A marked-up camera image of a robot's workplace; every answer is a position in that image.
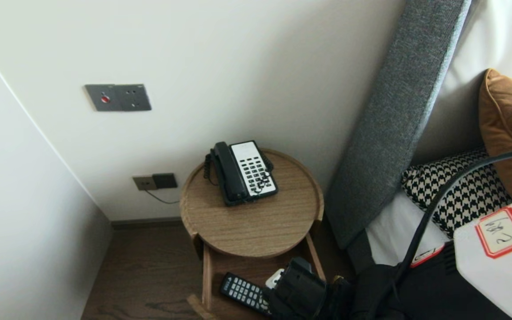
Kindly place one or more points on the grey fabric bed frame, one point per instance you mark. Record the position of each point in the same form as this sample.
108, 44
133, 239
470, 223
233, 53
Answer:
362, 253

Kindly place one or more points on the orange-brown velvet cushion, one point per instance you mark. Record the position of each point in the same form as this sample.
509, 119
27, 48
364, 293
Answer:
511, 133

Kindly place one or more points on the black white houndstooth pillow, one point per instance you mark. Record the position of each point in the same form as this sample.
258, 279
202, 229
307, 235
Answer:
469, 195

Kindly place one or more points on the grey fabric headboard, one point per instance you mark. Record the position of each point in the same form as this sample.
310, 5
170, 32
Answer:
394, 111

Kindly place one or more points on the beige upholstered headboard panel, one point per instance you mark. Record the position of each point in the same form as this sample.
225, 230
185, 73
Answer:
451, 120

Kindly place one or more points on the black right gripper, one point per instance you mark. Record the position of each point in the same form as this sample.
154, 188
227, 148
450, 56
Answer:
300, 293

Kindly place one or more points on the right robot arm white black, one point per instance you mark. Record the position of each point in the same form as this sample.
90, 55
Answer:
496, 275

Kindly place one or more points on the black telephone base white keypad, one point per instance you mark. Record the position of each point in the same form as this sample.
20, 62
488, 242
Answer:
251, 171

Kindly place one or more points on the dark grey power socket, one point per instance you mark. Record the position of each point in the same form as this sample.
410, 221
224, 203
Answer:
165, 180

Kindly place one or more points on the grey wall switch panel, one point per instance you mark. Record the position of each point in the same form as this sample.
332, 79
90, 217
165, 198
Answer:
122, 97

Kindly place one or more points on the black TV remote control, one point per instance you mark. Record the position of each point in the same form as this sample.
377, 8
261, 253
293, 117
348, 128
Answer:
242, 291

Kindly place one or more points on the black telephone handset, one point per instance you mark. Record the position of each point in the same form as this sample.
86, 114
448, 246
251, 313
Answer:
228, 173

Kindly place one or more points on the beige wall data socket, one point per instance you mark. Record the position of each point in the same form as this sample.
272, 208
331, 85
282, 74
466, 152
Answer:
144, 182

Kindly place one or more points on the brown wooden baseboard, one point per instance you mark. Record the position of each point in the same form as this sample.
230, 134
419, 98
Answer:
149, 222

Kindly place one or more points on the white bed sheet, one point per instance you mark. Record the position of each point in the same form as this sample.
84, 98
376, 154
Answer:
389, 231

